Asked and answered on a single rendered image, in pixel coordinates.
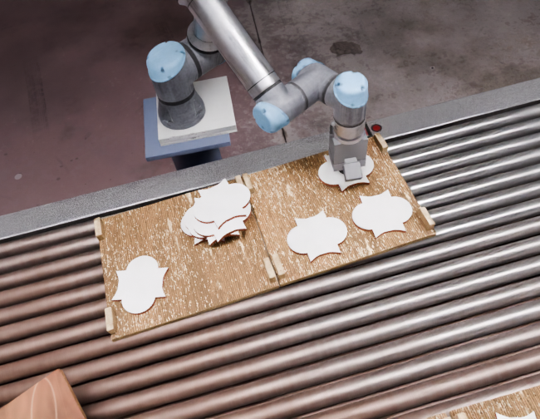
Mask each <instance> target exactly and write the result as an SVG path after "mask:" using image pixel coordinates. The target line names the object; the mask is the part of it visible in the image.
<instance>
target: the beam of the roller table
mask: <svg viewBox="0 0 540 419"><path fill-rule="evenodd" d="M539 103H540V78H537V79H533V80H530V81H524V82H520V83H517V84H513V85H510V86H505V87H501V88H498V89H494V90H491V91H485V92H481V93H478V94H474V95H472V96H466V97H462V98H459V99H455V100H452V101H446V102H442V103H439V104H436V105H432V106H427V107H423V108H420V109H416V110H413V111H407V112H404V113H400V114H397V115H393V116H387V117H384V118H380V119H377V120H373V121H368V122H367V123H366V124H367V125H368V127H369V129H370V131H371V134H372V135H373V136H374V134H375V133H380V135H381V136H382V137H383V139H384V140H385V142H386V143H390V142H393V141H396V140H402V139H405V138H409V137H412V136H417V135H421V134H424V133H428V132H431V131H437V130H440V129H444V128H447V127H451V126H456V125H459V124H463V123H466V122H470V121H476V120H478V119H482V118H485V117H489V116H495V115H498V114H501V113H504V112H508V111H514V110H517V109H520V108H524V107H527V106H533V105H537V104H539ZM374 124H378V125H381V127H382V130H381V131H379V132H374V131H373V130H372V129H371V126H372V125H374ZM327 150H329V132H326V133H322V134H319V135H315V136H309V137H307V138H303V139H300V140H294V141H290V142H287V143H283V144H280V145H275V146H271V147H268V148H264V149H261V150H255V151H251V152H248V153H244V154H241V155H236V156H232V157H229V158H225V159H222V160H216V161H212V162H209V163H206V164H202V165H196V166H193V167H189V168H186V169H182V170H176V171H174V172H170V173H167V174H163V175H157V176H154V177H150V178H147V179H143V180H138V181H135V182H131V183H128V184H124V185H118V186H115V187H111V188H108V189H105V190H99V191H96V192H92V193H89V194H85V195H79V196H76V197H73V198H70V199H66V200H60V201H57V202H53V203H50V204H46V205H41V206H37V207H34V208H30V209H25V210H21V211H18V212H14V213H11V214H5V215H2V216H0V244H3V243H6V242H9V241H13V240H16V239H22V238H26V237H28V236H32V235H35V234H41V233H45V232H47V231H51V230H54V229H60V228H64V227H67V226H70V225H74V224H79V223H83V222H86V221H89V220H93V219H95V218H98V217H100V218H102V217H106V216H109V215H112V214H118V213H121V212H125V211H128V210H133V209H137V208H140V207H144V206H146V205H152V204H154V203H157V202H160V201H163V200H168V199H171V198H174V197H177V196H180V195H185V194H188V193H190V192H194V191H196V190H201V189H204V188H207V187H210V186H213V185H218V184H219V183H221V182H222V181H223V180H224V178H225V179H226V181H230V180H235V178H234V177H235V176H237V175H241V179H242V174H245V173H248V175H250V174H252V173H256V172H259V171H261V170H266V169H269V168H272V167H275V166H278V165H282V164H286V163H288V162H291V161H294V160H299V159H301V158H305V157H308V156H310V155H315V154H318V153H321V152H324V151H327Z"/></svg>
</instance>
